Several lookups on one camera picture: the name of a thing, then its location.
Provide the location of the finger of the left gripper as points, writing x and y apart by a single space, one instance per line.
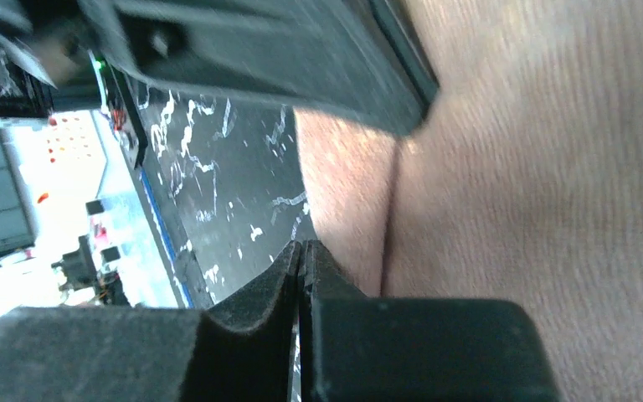
360 60

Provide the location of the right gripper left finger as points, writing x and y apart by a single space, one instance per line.
237 350

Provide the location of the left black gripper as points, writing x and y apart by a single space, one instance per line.
47 61

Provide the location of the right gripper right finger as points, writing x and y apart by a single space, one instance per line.
360 348

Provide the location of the yellow brown cloth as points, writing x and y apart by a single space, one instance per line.
525 183

